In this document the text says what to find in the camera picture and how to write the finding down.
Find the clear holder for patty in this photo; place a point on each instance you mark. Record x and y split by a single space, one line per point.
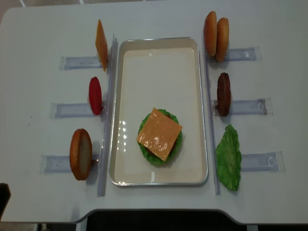
251 107

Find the white rectangular metal tray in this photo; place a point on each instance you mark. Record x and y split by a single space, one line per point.
162 74

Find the standing bottom bun slice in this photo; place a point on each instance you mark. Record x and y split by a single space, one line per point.
80 154

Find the long clear left rail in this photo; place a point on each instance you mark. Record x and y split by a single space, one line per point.
109 119

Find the clear holder for bottom bun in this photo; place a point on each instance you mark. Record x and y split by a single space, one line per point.
54 164

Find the green lettuce leaf on burger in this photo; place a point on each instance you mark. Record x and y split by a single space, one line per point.
175 148

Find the clear holder for lettuce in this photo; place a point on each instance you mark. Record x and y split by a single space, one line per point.
272 161

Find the long clear rail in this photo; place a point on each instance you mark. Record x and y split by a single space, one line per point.
109 119
210 118

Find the standing red tomato slice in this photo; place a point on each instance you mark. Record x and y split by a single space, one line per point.
95 96

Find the long clear right rail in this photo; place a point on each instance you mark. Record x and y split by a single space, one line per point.
210 118

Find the clear holder for cheese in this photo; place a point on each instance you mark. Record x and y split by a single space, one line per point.
88 62

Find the orange cheese slice on burger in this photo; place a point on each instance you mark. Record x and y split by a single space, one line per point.
158 134

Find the dark object at left edge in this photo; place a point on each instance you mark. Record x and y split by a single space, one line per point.
5 195

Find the sesame bun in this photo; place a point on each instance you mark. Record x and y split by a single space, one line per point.
210 33
222 39

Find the standing orange cheese slice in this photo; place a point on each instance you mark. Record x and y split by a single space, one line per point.
101 45

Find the clear holder for tomato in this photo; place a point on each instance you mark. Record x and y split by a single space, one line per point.
71 110

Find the standing green lettuce leaf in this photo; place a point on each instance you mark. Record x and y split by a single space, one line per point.
229 159

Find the standing brown meat patty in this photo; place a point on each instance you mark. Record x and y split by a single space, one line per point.
223 94

